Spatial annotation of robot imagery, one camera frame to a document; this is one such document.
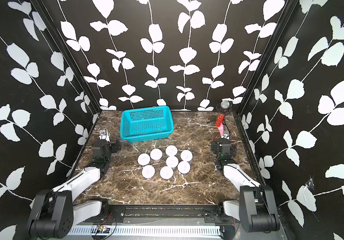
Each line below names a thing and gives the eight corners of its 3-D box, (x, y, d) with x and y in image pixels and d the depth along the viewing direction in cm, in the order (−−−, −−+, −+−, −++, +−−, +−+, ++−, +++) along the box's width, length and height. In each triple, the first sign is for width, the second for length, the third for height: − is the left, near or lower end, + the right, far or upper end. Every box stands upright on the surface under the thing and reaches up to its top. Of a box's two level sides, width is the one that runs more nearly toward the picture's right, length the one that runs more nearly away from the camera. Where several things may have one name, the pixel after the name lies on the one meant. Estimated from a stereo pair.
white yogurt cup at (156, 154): (151, 162, 95) (149, 156, 88) (152, 154, 98) (150, 148, 92) (162, 162, 95) (161, 156, 88) (162, 154, 98) (161, 148, 92)
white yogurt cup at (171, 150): (165, 156, 97) (164, 150, 91) (170, 149, 101) (169, 143, 94) (173, 161, 95) (173, 155, 89) (178, 154, 99) (178, 148, 92)
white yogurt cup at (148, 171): (143, 180, 88) (141, 175, 82) (144, 170, 91) (142, 165, 86) (154, 180, 88) (153, 175, 82) (155, 170, 92) (154, 165, 86)
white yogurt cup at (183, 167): (177, 175, 89) (177, 171, 84) (177, 166, 93) (177, 161, 88) (189, 176, 89) (190, 171, 84) (189, 166, 93) (189, 161, 88)
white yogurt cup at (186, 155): (180, 164, 94) (181, 158, 89) (180, 155, 98) (181, 149, 93) (191, 164, 94) (192, 158, 89) (191, 155, 98) (192, 149, 93)
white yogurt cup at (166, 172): (159, 176, 89) (158, 171, 84) (166, 168, 92) (166, 163, 87) (167, 184, 86) (166, 180, 81) (174, 175, 89) (174, 171, 84)
